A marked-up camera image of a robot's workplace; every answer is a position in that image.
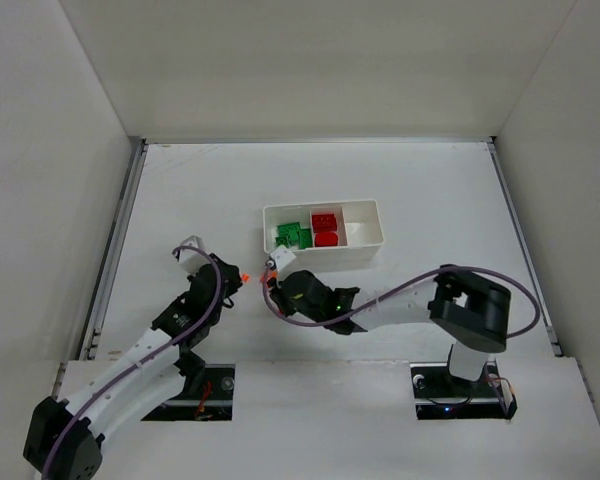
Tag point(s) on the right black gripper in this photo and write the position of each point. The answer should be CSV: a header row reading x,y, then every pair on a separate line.
x,y
281,289

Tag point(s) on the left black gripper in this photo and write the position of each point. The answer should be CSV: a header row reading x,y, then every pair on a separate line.
x,y
228,275

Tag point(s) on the red curved lego piece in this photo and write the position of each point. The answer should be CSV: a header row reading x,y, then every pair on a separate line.
x,y
326,239

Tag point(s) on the green lego pieces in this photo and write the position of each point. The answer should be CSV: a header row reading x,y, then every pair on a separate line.
x,y
303,241

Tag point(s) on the red lego block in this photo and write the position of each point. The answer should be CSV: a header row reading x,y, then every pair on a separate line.
x,y
324,222

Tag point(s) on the green lego brick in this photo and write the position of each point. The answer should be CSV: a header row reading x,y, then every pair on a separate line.
x,y
291,230

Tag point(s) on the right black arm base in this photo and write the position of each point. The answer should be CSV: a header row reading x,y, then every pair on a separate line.
x,y
440,396

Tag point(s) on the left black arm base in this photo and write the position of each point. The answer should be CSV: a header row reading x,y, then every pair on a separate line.
x,y
207,394

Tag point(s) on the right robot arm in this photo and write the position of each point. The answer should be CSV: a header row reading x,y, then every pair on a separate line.
x,y
470,308

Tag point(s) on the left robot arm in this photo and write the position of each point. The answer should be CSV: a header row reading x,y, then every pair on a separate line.
x,y
67,438

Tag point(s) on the white three-compartment container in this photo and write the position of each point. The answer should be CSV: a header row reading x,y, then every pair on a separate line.
x,y
359,230

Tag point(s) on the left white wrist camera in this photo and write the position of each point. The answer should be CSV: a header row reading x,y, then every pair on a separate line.
x,y
189,254

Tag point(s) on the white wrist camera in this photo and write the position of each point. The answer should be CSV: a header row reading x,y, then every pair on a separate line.
x,y
189,254
280,259

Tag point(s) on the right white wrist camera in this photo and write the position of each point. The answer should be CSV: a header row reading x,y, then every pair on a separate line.
x,y
280,259

